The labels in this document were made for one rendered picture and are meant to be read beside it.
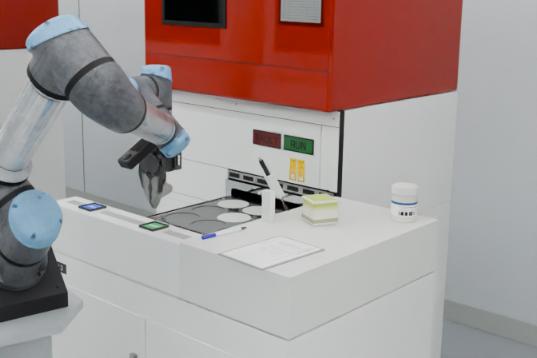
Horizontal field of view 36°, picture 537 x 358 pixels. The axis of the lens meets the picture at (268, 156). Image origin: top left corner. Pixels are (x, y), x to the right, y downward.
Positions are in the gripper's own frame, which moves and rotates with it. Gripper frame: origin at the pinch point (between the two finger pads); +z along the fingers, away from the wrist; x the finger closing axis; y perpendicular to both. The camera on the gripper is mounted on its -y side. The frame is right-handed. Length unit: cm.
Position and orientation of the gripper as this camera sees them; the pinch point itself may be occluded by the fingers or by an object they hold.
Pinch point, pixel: (152, 204)
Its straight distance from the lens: 213.9
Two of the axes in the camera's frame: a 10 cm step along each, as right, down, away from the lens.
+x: -7.5, -1.5, 6.4
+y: 6.6, -1.5, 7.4
